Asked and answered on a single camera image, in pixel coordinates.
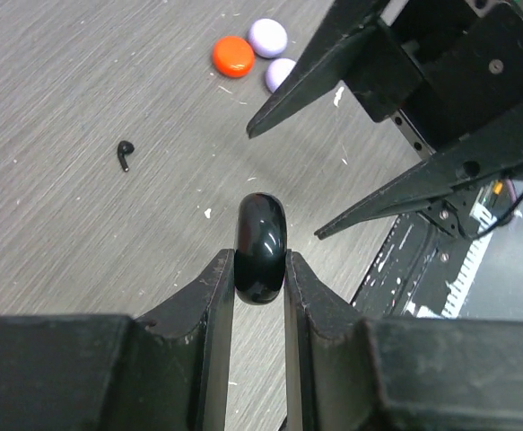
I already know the lilac earbud charging case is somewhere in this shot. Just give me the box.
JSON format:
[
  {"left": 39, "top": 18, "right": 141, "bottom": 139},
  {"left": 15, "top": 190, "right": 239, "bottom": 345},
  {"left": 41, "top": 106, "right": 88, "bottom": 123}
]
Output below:
[{"left": 248, "top": 18, "right": 288, "bottom": 58}]

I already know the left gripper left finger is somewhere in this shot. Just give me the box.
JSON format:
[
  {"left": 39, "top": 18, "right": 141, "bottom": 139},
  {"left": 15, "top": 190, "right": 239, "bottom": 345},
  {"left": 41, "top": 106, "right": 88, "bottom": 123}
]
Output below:
[{"left": 0, "top": 250, "right": 234, "bottom": 430}]

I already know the black earbud top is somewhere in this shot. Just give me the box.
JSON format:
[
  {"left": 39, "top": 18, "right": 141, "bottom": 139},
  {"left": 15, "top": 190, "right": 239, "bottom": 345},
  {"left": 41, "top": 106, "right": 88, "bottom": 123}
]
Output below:
[{"left": 117, "top": 140, "right": 135, "bottom": 172}]

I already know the orange earbud case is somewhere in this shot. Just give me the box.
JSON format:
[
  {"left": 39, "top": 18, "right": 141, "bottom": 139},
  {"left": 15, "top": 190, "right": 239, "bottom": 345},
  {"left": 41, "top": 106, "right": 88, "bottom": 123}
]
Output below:
[{"left": 212, "top": 36, "right": 255, "bottom": 78}]

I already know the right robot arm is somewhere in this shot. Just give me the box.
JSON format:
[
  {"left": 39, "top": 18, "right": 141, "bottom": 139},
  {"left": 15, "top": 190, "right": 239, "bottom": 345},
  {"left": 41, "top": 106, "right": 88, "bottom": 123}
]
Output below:
[{"left": 247, "top": 1, "right": 523, "bottom": 239}]

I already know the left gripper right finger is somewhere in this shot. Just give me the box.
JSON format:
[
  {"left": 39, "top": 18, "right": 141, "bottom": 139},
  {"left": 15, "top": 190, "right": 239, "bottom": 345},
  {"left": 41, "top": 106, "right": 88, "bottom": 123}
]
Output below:
[{"left": 284, "top": 251, "right": 523, "bottom": 430}]

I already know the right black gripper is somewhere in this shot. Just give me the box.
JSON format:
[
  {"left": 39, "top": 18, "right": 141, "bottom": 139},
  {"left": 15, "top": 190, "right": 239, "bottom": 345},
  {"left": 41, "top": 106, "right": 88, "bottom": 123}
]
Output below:
[{"left": 315, "top": 1, "right": 523, "bottom": 240}]

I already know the white slotted cable duct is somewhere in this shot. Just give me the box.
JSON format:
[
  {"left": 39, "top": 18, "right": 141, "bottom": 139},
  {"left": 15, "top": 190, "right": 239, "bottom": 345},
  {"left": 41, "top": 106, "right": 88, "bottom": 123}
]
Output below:
[{"left": 441, "top": 233, "right": 492, "bottom": 319}]

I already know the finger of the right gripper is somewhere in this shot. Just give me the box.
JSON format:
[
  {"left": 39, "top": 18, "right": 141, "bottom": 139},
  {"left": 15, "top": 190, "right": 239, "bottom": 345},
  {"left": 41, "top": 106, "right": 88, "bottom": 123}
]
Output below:
[{"left": 246, "top": 0, "right": 387, "bottom": 138}]

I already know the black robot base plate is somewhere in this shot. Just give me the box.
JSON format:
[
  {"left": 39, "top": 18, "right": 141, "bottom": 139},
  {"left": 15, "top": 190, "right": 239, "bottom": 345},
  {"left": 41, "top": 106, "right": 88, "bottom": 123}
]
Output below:
[{"left": 351, "top": 214, "right": 449, "bottom": 318}]

